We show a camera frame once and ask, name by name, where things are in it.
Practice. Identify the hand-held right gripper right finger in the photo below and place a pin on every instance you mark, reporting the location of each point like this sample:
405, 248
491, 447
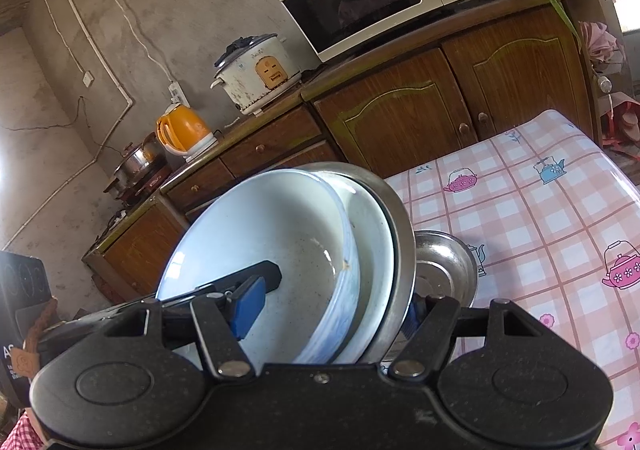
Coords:
435, 325

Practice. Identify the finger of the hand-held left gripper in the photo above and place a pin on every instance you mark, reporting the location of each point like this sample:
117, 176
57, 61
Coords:
272, 277

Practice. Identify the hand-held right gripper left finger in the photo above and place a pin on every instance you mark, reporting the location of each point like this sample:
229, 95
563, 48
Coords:
248, 310

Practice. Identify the white bowl with blue pattern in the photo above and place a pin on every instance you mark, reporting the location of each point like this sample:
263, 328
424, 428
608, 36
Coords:
260, 225

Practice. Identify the stainless steel plate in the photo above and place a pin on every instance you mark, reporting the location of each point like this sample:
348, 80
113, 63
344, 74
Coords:
445, 270

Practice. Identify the small stainless steel bowl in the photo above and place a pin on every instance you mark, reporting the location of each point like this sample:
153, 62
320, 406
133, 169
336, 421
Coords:
402, 250

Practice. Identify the white speckled bowl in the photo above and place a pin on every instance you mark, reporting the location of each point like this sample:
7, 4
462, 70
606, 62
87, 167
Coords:
372, 250

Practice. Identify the person's left forearm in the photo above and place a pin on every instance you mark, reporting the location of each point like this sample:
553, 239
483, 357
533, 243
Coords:
15, 435

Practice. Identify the wooden single-door cabinet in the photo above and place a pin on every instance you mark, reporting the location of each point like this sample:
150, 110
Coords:
135, 250

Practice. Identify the pink checked tablecloth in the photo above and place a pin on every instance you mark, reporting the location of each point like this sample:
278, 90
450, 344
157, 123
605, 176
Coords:
525, 240

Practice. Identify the wooden cabinet with drawers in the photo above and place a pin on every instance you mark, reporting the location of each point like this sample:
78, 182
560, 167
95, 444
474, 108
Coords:
270, 139

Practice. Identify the red-trimmed induction cooker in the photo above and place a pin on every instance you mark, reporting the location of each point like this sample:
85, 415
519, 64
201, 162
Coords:
145, 185

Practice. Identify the orange electric kettle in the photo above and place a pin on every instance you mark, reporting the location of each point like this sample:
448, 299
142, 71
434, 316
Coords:
185, 132

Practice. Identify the steel cooking pot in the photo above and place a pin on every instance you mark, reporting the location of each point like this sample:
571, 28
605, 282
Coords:
137, 164

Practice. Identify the white rice cooker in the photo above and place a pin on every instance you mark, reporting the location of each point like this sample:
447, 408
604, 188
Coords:
255, 74

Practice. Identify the wooden two-door cabinet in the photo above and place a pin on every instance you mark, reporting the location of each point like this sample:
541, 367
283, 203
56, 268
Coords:
400, 114

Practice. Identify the white power strip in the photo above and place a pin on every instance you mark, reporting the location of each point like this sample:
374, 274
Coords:
175, 93

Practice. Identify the red bag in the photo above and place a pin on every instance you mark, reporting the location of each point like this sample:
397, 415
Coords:
625, 127

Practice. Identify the pink fabric bundle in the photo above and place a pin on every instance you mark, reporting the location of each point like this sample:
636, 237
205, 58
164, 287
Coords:
602, 47

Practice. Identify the green leek leaf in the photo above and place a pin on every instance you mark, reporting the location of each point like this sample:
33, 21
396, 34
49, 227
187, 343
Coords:
555, 2

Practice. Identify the small wooden stand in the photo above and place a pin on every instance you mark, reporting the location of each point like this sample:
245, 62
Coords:
585, 14

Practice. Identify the white wall switch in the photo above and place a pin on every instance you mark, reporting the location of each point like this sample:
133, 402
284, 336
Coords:
88, 78

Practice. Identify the white wall pipe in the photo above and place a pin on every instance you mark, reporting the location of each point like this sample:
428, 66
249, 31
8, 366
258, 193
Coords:
87, 37

